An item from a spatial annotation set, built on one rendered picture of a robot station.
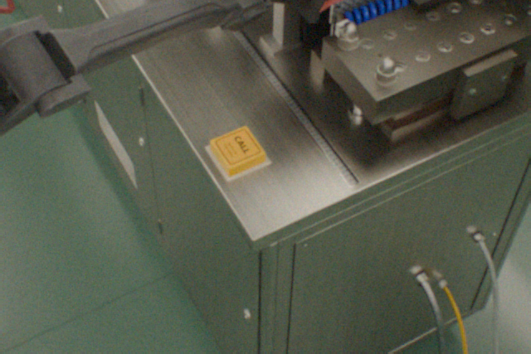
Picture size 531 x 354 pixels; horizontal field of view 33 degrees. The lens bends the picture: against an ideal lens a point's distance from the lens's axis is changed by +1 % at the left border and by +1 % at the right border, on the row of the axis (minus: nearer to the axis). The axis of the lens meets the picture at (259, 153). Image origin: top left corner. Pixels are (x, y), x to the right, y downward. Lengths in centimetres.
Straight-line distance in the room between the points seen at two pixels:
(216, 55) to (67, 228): 103
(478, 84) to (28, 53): 77
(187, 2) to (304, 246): 49
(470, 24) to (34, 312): 139
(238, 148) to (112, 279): 103
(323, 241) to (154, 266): 97
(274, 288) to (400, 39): 48
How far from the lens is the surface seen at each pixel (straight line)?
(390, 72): 143
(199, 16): 125
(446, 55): 151
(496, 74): 155
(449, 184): 165
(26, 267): 250
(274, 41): 166
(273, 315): 166
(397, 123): 153
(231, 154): 147
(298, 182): 147
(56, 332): 239
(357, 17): 154
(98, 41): 113
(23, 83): 108
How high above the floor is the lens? 208
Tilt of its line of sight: 52 degrees down
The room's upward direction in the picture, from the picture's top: 1 degrees clockwise
